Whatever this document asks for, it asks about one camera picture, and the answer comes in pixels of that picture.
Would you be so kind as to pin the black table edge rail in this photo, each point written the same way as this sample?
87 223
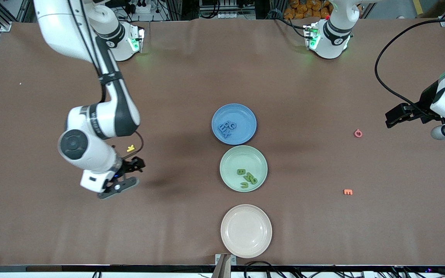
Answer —
91 268

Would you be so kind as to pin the green foam letter B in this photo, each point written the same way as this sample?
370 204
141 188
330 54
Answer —
241 172
254 180

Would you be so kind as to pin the orange bag pile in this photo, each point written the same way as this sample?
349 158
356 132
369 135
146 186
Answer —
303 7

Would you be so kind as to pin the blue plate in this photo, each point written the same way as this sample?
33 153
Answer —
242 114

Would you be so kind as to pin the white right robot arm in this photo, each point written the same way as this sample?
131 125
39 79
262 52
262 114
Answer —
91 146

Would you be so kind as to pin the blue foam letter t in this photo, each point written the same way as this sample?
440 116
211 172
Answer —
226 134

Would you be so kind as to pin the blue foam letter a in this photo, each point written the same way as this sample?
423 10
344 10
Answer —
228 123

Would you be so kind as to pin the blue foam letter m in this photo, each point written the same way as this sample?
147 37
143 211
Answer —
221 127

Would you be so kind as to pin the white power strip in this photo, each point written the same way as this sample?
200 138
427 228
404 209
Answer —
143 7

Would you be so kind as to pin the beige plate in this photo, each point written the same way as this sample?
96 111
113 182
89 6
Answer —
246 231

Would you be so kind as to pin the blue foam letter e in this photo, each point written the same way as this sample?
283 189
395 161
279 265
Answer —
232 125

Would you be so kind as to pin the metal table edge bracket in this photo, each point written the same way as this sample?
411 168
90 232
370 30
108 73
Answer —
222 266

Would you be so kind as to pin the pink foam letter o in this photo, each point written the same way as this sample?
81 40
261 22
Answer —
355 134

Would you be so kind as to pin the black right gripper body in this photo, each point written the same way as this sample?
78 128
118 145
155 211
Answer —
129 166

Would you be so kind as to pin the yellow foam letter k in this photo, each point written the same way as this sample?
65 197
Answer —
130 148

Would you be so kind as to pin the green plate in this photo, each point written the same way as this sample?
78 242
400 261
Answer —
234 158

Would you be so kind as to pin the green foam letter N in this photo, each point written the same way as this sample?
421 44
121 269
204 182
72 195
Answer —
248 177

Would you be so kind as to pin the grey power strip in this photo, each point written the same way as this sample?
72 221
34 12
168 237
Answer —
236 15

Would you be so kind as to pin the green foam letter u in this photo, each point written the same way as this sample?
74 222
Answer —
244 186

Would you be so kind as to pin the brown table cover mat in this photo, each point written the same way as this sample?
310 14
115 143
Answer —
168 216

